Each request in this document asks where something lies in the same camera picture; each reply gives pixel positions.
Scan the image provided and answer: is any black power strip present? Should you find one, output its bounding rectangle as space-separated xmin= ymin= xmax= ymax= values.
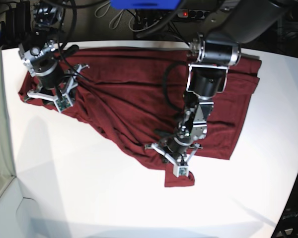
xmin=175 ymin=9 xmax=211 ymax=21

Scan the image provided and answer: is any blue box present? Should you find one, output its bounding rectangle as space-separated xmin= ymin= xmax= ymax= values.
xmin=110 ymin=0 xmax=180 ymax=10

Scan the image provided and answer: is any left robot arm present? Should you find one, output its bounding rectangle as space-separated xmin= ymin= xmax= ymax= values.
xmin=145 ymin=0 xmax=295 ymax=177

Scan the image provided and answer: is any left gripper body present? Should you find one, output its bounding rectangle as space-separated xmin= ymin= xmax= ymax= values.
xmin=145 ymin=136 xmax=202 ymax=177

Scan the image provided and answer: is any white cable loop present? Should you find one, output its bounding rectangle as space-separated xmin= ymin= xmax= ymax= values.
xmin=94 ymin=4 xmax=162 ymax=32

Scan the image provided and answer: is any dark red t-shirt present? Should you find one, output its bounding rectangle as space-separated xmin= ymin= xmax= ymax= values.
xmin=17 ymin=46 xmax=263 ymax=188

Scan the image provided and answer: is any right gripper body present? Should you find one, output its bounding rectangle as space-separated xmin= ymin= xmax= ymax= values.
xmin=24 ymin=64 xmax=89 ymax=113

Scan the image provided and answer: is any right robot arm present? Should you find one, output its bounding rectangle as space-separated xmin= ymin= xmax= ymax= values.
xmin=19 ymin=0 xmax=89 ymax=113

